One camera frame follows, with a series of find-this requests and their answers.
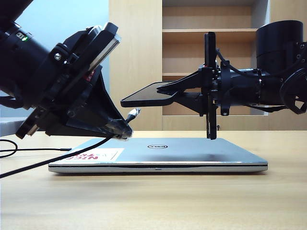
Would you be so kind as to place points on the silver Dell laptop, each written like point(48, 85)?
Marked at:
point(182, 155)

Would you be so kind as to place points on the light wooden shelf cabinet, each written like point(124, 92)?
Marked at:
point(134, 72)

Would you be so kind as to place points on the white nice try sticker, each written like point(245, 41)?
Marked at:
point(103, 154)

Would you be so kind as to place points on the black smartphone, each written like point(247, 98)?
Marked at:
point(144, 95)

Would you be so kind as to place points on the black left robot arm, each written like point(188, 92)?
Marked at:
point(19, 55)

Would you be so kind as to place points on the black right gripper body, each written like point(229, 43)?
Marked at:
point(211, 83)

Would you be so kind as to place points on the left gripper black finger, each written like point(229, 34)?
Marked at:
point(84, 128)
point(100, 103)

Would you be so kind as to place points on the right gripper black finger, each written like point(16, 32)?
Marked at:
point(194, 101)
point(189, 82)

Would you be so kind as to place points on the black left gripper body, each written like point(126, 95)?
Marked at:
point(76, 62)

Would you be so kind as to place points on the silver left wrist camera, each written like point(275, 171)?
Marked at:
point(94, 28)

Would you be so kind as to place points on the grey desk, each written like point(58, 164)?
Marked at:
point(9, 127)

